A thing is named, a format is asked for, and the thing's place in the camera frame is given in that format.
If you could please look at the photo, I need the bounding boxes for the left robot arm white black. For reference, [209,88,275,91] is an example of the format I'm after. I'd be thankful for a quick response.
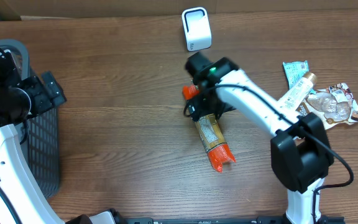
[0,47,67,223]

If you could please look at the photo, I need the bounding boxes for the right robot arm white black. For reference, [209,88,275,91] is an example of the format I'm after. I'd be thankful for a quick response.
[184,52,334,223]

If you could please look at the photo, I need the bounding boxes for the teal wipes packet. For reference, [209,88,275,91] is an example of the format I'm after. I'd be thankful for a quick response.
[283,60,309,88]

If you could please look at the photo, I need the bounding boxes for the brown white granola pouch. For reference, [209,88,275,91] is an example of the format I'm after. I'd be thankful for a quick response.
[296,83,358,129]

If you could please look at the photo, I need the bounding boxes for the black rail at table edge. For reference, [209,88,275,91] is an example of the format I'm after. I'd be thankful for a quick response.
[116,214,346,224]

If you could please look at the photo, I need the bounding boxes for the orange spaghetti package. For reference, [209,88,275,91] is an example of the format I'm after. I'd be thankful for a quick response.
[182,85,236,173]

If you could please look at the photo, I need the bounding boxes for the white barcode scanner stand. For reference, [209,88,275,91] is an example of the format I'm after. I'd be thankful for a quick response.
[181,7,212,52]

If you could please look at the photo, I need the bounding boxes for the white tube with gold cap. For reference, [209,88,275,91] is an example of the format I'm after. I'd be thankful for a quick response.
[278,72,317,110]

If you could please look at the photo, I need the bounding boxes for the grey plastic shopping basket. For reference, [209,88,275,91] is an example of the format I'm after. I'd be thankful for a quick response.
[0,39,60,198]

